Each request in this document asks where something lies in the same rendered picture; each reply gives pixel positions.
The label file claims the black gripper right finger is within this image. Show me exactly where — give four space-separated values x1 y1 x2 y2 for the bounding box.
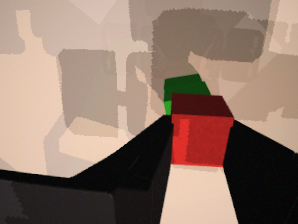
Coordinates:
222 120 298 224

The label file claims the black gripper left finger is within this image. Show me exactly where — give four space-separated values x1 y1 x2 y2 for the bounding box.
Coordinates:
0 115 173 224

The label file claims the red block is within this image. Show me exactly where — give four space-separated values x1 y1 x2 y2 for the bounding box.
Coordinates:
170 92 234 167

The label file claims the green block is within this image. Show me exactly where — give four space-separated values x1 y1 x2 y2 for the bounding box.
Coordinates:
164 73 202 88
164 81 212 115

